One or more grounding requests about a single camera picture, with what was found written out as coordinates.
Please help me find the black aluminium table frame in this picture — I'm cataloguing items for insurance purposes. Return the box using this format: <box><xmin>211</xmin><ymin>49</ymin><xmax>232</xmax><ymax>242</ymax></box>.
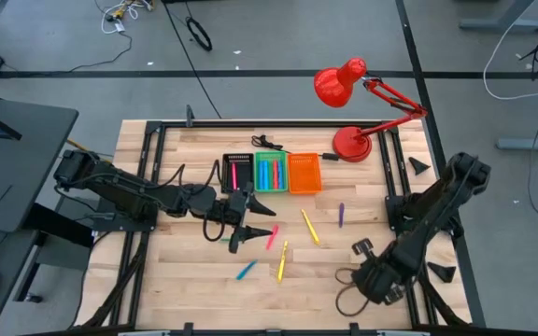
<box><xmin>81</xmin><ymin>105</ymin><xmax>471</xmax><ymax>336</ymax></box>

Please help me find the black lamp power cord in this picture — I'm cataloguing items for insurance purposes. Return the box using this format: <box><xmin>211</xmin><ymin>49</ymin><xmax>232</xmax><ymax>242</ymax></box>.
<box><xmin>251</xmin><ymin>134</ymin><xmax>341</xmax><ymax>162</ymax></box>

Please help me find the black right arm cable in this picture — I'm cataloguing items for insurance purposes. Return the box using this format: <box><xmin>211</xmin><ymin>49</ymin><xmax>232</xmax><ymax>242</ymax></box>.
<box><xmin>333</xmin><ymin>266</ymin><xmax>373</xmax><ymax>318</ymax></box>

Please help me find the black triangular bracket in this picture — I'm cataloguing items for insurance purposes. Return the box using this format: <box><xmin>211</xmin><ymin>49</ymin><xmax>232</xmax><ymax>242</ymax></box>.
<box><xmin>426</xmin><ymin>261</ymin><xmax>458</xmax><ymax>285</ymax></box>
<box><xmin>407</xmin><ymin>156</ymin><xmax>432</xmax><ymax>177</ymax></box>

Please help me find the black plastic basket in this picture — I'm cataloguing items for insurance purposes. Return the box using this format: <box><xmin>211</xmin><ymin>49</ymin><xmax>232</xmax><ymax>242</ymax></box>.
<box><xmin>220</xmin><ymin>152</ymin><xmax>255</xmax><ymax>195</ymax></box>

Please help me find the yellow highlighter marker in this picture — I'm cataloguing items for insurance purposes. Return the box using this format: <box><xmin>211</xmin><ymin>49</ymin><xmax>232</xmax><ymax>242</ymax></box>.
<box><xmin>276</xmin><ymin>240</ymin><xmax>290</xmax><ymax>284</ymax></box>
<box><xmin>300</xmin><ymin>208</ymin><xmax>321</xmax><ymax>246</ymax></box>

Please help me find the black desk leg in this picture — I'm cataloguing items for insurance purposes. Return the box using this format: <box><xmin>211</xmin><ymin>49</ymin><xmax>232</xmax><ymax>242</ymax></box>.
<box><xmin>14</xmin><ymin>203</ymin><xmax>95</xmax><ymax>304</ymax></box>

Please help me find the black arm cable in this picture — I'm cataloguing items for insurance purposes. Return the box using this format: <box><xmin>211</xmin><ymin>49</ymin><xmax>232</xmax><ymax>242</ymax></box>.
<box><xmin>333</xmin><ymin>266</ymin><xmax>373</xmax><ymax>318</ymax></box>
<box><xmin>154</xmin><ymin>161</ymin><xmax>226</xmax><ymax>244</ymax></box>

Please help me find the red desk lamp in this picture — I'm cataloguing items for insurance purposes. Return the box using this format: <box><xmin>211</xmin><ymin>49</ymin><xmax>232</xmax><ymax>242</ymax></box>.
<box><xmin>313</xmin><ymin>57</ymin><xmax>429</xmax><ymax>163</ymax></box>

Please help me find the dark grey side desk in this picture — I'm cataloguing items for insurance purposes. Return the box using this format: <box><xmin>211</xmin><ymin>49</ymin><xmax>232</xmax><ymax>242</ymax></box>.
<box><xmin>0</xmin><ymin>226</ymin><xmax>41</xmax><ymax>336</ymax></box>

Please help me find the grey table leg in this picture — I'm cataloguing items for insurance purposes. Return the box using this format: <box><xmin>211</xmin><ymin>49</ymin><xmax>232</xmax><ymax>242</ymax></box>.
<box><xmin>459</xmin><ymin>0</ymin><xmax>538</xmax><ymax>34</ymax></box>
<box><xmin>496</xmin><ymin>128</ymin><xmax>538</xmax><ymax>153</ymax></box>

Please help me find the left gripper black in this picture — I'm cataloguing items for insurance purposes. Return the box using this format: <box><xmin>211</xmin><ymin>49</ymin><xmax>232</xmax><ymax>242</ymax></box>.
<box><xmin>203</xmin><ymin>182</ymin><xmax>277</xmax><ymax>256</ymax></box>

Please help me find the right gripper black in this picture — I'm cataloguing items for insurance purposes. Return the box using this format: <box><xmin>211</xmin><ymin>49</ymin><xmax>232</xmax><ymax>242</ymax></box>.
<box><xmin>352</xmin><ymin>259</ymin><xmax>408</xmax><ymax>305</ymax></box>

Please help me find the white floor cable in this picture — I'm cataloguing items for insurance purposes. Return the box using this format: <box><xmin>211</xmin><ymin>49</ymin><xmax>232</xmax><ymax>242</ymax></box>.
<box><xmin>482</xmin><ymin>0</ymin><xmax>538</xmax><ymax>102</ymax></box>

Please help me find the orange plastic basket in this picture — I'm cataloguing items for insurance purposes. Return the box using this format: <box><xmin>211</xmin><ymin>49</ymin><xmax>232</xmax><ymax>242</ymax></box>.
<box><xmin>287</xmin><ymin>152</ymin><xmax>323</xmax><ymax>195</ymax></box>

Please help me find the green plastic basket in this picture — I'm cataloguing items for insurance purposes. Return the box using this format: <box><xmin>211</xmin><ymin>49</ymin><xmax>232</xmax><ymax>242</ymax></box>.
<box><xmin>253</xmin><ymin>150</ymin><xmax>290</xmax><ymax>194</ymax></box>

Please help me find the white cable bundle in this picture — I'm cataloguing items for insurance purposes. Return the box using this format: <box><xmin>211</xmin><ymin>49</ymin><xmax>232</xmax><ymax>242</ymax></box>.
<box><xmin>100</xmin><ymin>0</ymin><xmax>154</xmax><ymax>35</ymax></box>

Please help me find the black cable coil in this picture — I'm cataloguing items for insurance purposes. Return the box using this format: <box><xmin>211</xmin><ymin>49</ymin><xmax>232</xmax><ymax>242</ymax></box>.
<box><xmin>185</xmin><ymin>17</ymin><xmax>214</xmax><ymax>52</ymax></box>

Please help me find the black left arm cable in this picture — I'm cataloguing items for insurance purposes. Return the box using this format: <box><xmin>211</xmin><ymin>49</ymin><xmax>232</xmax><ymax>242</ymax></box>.
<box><xmin>154</xmin><ymin>161</ymin><xmax>226</xmax><ymax>244</ymax></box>

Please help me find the dark grey monitor desk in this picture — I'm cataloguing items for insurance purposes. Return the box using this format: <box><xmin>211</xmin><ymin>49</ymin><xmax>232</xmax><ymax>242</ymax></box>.
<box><xmin>0</xmin><ymin>95</ymin><xmax>79</xmax><ymax>234</ymax></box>

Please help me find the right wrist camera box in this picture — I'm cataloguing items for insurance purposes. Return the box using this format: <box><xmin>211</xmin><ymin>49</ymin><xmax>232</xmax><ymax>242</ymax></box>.
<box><xmin>351</xmin><ymin>237</ymin><xmax>376</xmax><ymax>259</ymax></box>

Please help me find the teal translucent highlighter marker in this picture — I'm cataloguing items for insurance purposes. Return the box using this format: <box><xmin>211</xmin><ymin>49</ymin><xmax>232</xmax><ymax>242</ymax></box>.
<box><xmin>235</xmin><ymin>259</ymin><xmax>258</xmax><ymax>282</ymax></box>

